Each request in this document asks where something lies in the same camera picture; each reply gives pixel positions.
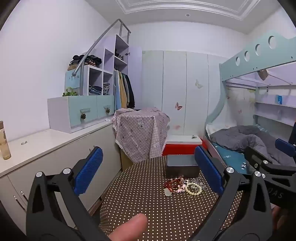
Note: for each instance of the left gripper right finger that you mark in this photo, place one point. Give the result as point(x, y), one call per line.
point(242, 210)

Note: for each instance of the silver chain jewelry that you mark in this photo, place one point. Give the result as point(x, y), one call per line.
point(199, 182)

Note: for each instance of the teal drawer unit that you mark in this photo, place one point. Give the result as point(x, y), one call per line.
point(69, 114)

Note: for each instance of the teal bed sheet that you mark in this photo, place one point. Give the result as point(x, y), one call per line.
point(232, 158)

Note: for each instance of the amber glass bottle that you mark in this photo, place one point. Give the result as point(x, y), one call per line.
point(5, 151)

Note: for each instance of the red storage box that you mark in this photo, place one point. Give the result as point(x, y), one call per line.
point(182, 147)

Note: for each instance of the brown polka dot tablecloth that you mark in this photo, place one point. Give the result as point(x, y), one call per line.
point(140, 189)

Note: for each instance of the grey duvet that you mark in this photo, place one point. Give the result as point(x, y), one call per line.
point(238, 138)

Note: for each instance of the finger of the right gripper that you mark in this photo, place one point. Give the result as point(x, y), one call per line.
point(284, 146)

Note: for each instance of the lilac cubby shelf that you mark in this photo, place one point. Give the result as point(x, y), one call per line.
point(116, 54)

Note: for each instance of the white wardrobe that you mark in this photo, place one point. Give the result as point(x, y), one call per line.
point(183, 85)

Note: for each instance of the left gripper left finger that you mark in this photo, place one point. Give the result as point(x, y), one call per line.
point(55, 211)

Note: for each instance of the teal bunk bed frame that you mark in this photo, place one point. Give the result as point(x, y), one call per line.
point(257, 89)

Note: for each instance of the pink bear pattern cloth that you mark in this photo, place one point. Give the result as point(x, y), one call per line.
point(141, 134)

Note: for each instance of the white box lid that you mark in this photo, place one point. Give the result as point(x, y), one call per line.
point(183, 140)

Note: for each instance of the beige low cabinet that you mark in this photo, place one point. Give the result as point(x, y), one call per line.
point(51, 152)

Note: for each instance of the grey metal tin box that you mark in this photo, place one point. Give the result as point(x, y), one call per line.
point(182, 166)

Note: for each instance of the hanging clothes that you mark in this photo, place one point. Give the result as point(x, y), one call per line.
point(123, 92)

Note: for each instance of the person right hand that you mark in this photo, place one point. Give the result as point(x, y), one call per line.
point(280, 217)

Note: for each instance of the person left hand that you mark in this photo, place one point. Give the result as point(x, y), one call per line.
point(130, 230)

